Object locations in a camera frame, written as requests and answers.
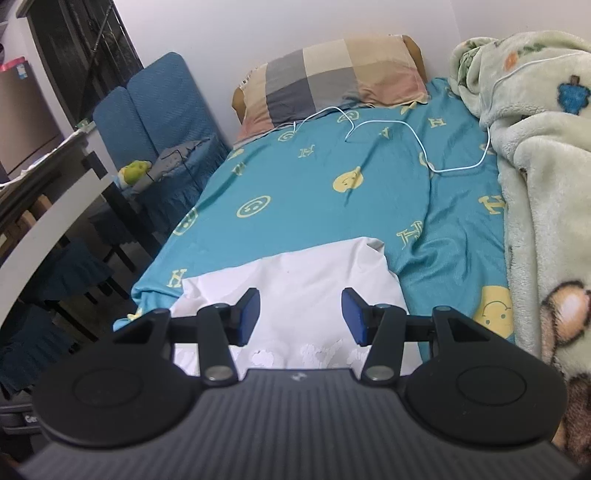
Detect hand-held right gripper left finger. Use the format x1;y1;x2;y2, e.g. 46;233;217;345
99;288;262;383

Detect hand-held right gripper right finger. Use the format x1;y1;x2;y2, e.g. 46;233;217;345
341;287;509;384

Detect white t-shirt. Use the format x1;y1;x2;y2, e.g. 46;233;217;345
171;237;423;377

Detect blue covered stool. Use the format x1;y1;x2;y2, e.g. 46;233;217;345
0;302;77;398
28;240;114;305

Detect teal printed bed sheet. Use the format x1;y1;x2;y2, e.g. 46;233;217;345
113;78;515;370

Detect grey cloth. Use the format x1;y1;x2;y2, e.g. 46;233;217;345
150;138;213;181

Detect green plush toy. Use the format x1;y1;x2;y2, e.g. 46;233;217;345
117;160;153;188

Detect white and black table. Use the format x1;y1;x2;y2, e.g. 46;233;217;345
0;131;139;333

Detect wide blue covered chair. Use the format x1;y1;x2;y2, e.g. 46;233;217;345
127;52;232;232

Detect green fleece printed blanket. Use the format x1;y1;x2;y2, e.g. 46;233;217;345
449;30;591;462

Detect narrow blue covered chair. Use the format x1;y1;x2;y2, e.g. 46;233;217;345
88;85;160;245

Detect plaid pillow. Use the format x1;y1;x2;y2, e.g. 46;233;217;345
233;34;430;144

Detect papers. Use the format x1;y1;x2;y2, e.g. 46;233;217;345
9;131;90;178

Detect brown pillow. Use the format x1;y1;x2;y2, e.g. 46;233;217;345
232;34;428;126

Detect dark window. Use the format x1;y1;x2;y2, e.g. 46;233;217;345
16;0;144;130

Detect white charging cable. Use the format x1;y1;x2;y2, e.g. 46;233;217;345
293;107;491;174

